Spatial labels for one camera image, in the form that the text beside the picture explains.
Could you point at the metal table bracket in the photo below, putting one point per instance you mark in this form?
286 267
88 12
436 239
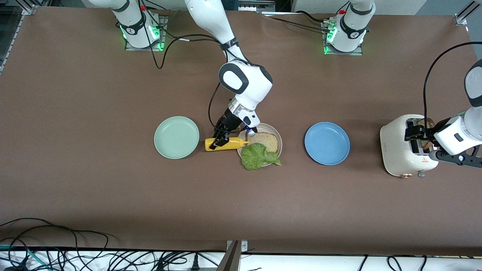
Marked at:
231 259

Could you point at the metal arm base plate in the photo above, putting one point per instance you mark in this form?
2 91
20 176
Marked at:
164 26
344 54

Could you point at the black power plug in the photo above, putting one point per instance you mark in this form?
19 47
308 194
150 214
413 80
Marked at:
195 262

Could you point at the blue plate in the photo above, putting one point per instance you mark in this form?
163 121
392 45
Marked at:
327 143

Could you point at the beige plate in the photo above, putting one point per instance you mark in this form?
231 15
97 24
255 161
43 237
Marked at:
279 139

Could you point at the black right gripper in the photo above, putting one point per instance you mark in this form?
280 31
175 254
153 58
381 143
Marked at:
229 120

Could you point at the brown bread slice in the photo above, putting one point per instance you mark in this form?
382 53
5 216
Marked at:
267 141
429 122

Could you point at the aluminium frame profile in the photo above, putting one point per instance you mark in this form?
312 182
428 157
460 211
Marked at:
29 9
461 19

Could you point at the white toaster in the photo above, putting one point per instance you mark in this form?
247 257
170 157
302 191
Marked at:
395 150

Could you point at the green lettuce leaf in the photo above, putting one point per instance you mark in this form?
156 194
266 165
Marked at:
258 158

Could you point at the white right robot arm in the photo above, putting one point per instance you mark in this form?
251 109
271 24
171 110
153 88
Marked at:
244 82

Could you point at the white connector box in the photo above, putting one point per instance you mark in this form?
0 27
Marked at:
256 5

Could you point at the yellow mustard squeeze bottle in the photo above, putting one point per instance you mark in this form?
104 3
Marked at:
235 143

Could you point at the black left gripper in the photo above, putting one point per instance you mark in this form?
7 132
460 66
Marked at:
415 132

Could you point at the mint green plate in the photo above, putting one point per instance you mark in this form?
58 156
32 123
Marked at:
177 137

